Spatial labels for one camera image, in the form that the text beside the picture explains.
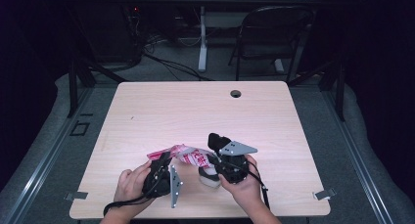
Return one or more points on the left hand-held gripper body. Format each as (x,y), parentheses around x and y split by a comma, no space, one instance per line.
(160,185)

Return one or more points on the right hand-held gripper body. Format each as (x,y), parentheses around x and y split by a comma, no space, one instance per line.
(235,165)

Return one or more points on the black equipment with red light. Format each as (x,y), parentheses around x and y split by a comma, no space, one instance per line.
(107,31)

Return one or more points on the clear jar with black lid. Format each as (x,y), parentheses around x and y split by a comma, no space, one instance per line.
(210,182)

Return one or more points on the red and white snack bag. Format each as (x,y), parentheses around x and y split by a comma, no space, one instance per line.
(187,155)

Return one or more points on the person's left hand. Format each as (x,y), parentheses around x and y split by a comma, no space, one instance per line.
(130,185)

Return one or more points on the grey floor rail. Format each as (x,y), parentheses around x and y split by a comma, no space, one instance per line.
(355,155)
(49,158)

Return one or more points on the white desk leg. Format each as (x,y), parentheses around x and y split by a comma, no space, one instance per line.
(203,44)

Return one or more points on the person's right hand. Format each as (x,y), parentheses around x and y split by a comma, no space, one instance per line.
(244,191)

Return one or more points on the black folding chair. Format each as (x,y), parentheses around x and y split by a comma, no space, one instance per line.
(270,31)

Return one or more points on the black metal stand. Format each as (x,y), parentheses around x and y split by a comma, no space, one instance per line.
(339,93)
(73,87)

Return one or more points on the grey metal bracket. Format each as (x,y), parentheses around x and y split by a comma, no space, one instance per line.
(78,195)
(324,194)

